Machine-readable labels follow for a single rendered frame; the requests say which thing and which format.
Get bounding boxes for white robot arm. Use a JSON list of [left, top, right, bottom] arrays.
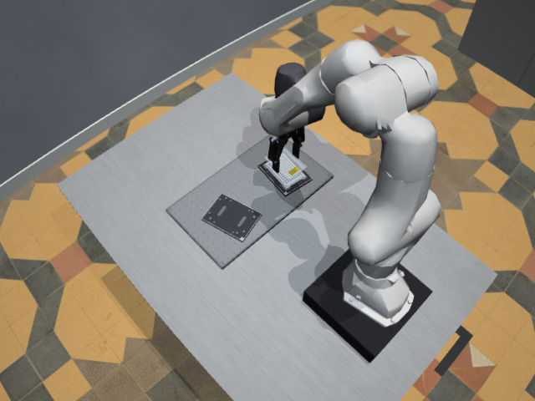
[[259, 39, 441, 327]]

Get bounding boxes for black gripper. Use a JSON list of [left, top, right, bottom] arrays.
[[268, 127, 305, 173]]

